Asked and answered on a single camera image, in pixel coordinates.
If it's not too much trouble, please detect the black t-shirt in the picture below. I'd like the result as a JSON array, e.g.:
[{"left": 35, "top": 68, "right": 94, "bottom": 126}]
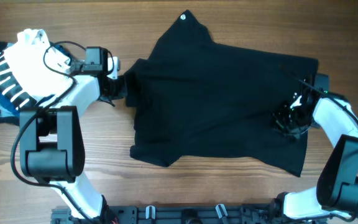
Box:
[{"left": 124, "top": 11, "right": 318, "bottom": 176}]

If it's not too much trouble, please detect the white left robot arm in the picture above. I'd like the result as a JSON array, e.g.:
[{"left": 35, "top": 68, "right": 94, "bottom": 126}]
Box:
[{"left": 11, "top": 47, "right": 126, "bottom": 223}]

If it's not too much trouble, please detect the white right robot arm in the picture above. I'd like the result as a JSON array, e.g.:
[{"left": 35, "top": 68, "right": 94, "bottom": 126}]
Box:
[{"left": 270, "top": 73, "right": 358, "bottom": 223}]

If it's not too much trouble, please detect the black white striped garment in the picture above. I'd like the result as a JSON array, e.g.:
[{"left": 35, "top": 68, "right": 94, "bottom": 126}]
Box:
[{"left": 0, "top": 52, "right": 37, "bottom": 112}]

